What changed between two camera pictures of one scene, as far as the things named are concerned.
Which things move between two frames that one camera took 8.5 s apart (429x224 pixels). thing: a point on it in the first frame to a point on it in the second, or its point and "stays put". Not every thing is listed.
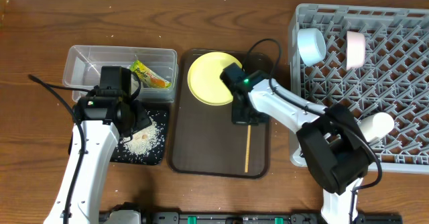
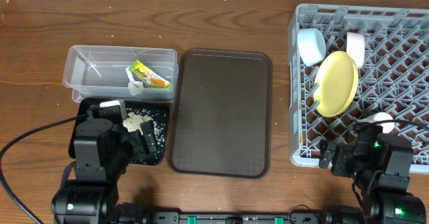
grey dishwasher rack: [373, 59] stays put
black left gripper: [144, 119] to [137, 144]
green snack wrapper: [149, 76] stays put
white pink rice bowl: [355, 50] stays put
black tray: [147, 147] stays put
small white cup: [377, 125] stays put
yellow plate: [204, 78] to [336, 84]
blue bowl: [312, 45] stays put
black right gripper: [238, 119] to [344, 153]
